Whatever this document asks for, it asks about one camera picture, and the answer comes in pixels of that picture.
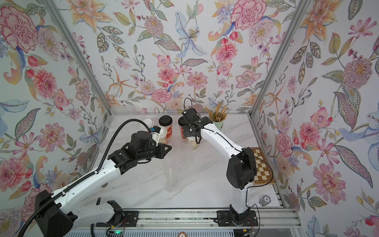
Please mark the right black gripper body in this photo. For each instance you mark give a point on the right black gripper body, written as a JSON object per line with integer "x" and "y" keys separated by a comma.
{"x": 188, "y": 131}

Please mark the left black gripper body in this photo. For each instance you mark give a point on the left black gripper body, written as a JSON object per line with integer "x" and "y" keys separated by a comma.
{"x": 151, "y": 152}

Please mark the cream cup white lid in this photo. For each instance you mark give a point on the cream cup white lid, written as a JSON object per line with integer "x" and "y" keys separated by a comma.
{"x": 163, "y": 135}
{"x": 193, "y": 142}

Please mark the clear plastic carrier bag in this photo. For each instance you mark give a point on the clear plastic carrier bag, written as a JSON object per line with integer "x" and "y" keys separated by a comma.
{"x": 183, "y": 166}

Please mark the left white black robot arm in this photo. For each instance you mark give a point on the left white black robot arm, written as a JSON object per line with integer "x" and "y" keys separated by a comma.
{"x": 58, "y": 213}

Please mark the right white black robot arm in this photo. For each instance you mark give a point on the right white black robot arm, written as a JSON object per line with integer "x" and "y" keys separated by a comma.
{"x": 241, "y": 170}

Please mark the red cup black lid right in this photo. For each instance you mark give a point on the red cup black lid right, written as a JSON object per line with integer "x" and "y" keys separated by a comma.
{"x": 182, "y": 125}

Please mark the red cup black lid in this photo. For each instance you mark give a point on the red cup black lid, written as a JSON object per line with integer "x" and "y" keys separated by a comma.
{"x": 167, "y": 122}
{"x": 182, "y": 125}

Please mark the red cup white lid left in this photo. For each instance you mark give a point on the red cup white lid left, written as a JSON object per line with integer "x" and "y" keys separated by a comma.
{"x": 149, "y": 124}

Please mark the green straw holder cup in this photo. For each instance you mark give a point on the green straw holder cup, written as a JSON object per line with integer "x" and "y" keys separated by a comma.
{"x": 219, "y": 123}

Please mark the red cup black lid left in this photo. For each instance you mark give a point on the red cup black lid left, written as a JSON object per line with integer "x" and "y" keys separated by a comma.
{"x": 167, "y": 122}

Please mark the wooden chessboard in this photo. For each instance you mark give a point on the wooden chessboard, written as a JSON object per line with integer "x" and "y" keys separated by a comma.
{"x": 264, "y": 174}

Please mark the small round silver tin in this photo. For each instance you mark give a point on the small round silver tin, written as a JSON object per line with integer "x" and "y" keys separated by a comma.
{"x": 264, "y": 200}

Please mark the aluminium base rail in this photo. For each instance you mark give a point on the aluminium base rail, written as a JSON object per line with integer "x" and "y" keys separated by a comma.
{"x": 193, "y": 218}

